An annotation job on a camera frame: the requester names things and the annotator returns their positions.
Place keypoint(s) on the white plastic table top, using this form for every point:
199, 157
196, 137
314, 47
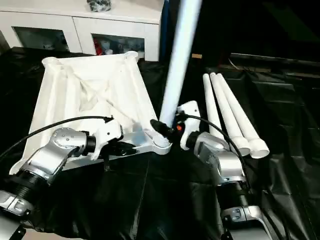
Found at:
87, 75

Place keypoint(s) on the white plastic table leg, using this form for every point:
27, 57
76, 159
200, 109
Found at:
239, 112
180, 50
211, 100
226, 107

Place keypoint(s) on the black table mat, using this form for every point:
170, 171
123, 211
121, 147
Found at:
150, 200

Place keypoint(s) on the dark long bar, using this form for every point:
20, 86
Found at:
275, 60

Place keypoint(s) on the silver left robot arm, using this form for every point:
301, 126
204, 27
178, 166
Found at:
62, 140

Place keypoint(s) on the white glass-door cabinet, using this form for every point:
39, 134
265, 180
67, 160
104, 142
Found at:
75, 15

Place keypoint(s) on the dark bundle on cabinet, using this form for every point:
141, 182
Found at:
98, 5

